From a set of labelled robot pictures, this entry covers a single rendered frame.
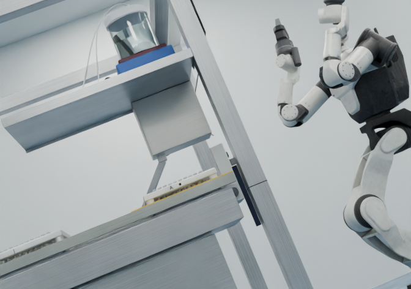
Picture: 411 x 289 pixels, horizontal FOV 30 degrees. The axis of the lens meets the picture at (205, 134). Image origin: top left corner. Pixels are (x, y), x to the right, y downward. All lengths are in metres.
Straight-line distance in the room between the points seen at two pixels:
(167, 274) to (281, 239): 0.37
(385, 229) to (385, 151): 0.34
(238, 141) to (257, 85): 3.94
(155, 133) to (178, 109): 0.12
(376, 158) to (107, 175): 3.20
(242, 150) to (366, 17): 4.36
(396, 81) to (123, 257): 1.61
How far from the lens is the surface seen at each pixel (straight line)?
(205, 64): 2.40
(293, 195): 6.14
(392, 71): 3.46
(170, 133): 2.63
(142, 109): 2.64
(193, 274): 2.40
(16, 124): 2.41
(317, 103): 3.62
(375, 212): 3.25
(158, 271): 2.40
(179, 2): 2.47
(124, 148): 6.14
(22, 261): 2.40
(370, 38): 3.28
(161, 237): 2.36
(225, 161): 3.32
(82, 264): 2.37
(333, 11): 3.19
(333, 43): 3.12
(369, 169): 3.33
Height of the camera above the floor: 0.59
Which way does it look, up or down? 10 degrees up
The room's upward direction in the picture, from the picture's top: 23 degrees counter-clockwise
